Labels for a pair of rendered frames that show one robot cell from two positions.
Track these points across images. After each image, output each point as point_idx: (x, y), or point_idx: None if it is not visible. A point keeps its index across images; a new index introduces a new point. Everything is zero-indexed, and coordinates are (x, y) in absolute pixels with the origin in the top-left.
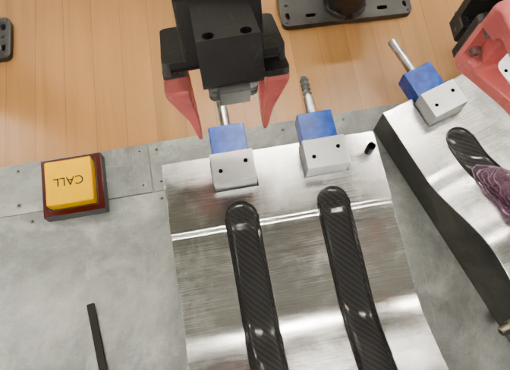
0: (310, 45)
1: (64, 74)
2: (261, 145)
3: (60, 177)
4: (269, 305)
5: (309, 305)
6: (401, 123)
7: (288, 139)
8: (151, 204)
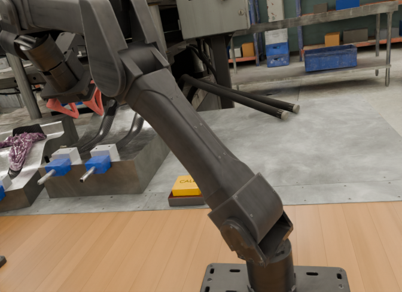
0: (5, 249)
1: (172, 252)
2: (86, 204)
3: (191, 182)
4: (127, 137)
5: (114, 136)
6: (21, 183)
7: (71, 206)
8: (156, 188)
